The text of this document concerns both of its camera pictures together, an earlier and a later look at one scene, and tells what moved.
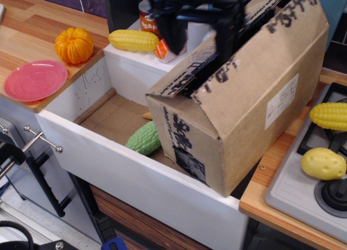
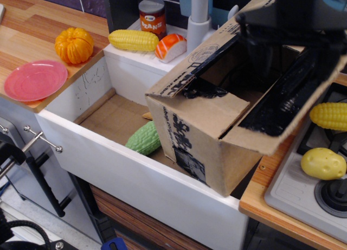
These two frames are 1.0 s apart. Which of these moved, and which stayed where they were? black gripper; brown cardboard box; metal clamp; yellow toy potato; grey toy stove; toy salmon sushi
Moved: brown cardboard box; black gripper
Stayed: toy salmon sushi; metal clamp; yellow toy potato; grey toy stove
